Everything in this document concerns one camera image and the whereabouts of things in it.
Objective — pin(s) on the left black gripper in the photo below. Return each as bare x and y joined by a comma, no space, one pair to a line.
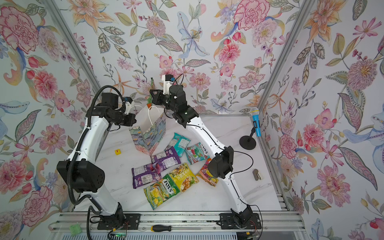
131,116

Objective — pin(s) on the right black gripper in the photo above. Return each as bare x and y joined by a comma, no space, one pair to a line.
158,100

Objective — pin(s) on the floral paper gift bag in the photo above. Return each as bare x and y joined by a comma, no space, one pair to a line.
149,129

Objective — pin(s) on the teal Fox's candy bag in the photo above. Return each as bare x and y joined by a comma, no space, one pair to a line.
197,153

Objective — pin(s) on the orange Fox's fruits candy bag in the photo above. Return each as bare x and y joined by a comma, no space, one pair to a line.
205,175

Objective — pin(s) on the green snack packet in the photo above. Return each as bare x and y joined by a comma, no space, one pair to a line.
150,99

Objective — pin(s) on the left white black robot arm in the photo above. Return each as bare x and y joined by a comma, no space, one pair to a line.
84,179

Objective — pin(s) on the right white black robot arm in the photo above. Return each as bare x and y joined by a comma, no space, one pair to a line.
221,166

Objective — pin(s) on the green Fox's candy bag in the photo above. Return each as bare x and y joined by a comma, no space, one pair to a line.
161,191

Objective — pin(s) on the yellow-green chips bag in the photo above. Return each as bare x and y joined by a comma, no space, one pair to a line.
183,177

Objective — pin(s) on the yellow letter cube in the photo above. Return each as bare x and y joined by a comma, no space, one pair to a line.
118,152

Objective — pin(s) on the teal snack packet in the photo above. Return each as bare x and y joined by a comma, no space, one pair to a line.
180,144

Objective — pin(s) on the lower purple snack packet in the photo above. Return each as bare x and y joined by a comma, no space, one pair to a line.
144,175

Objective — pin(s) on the purple snack packet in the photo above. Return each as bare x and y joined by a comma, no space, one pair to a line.
165,160
144,175

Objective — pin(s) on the upper purple snack packet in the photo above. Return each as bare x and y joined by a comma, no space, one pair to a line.
165,160

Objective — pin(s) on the blue toy microphone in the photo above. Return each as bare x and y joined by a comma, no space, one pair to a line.
256,120

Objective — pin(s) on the black microphone stand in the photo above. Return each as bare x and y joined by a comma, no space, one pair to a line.
248,142

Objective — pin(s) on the black yellow screwdriver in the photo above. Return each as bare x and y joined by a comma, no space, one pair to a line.
163,228

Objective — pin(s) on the small grey metal clip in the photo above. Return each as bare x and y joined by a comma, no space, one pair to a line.
257,175

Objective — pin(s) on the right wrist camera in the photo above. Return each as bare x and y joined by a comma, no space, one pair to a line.
168,81

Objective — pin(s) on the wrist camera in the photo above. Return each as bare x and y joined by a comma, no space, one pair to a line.
168,81
128,104

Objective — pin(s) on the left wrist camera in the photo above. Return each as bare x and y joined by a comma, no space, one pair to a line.
128,104

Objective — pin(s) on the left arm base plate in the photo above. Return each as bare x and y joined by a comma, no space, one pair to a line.
126,221

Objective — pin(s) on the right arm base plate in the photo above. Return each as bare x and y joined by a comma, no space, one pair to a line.
230,221

